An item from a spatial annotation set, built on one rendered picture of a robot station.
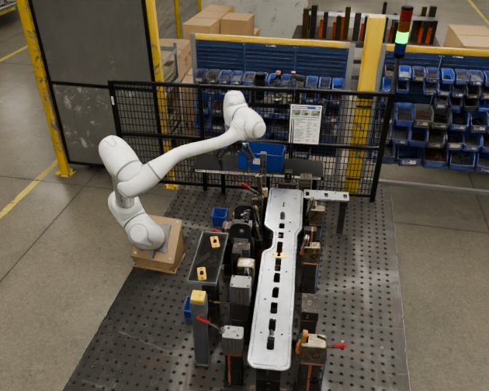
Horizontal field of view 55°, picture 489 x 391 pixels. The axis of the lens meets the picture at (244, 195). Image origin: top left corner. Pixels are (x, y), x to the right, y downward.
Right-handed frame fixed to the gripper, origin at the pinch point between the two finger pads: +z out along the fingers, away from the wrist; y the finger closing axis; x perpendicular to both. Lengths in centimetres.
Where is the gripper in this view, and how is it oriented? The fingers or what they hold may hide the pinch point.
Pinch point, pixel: (234, 169)
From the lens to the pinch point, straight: 241.7
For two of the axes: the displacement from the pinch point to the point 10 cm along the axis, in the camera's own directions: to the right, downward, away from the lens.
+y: 9.9, 0.7, -1.0
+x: 1.2, -5.6, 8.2
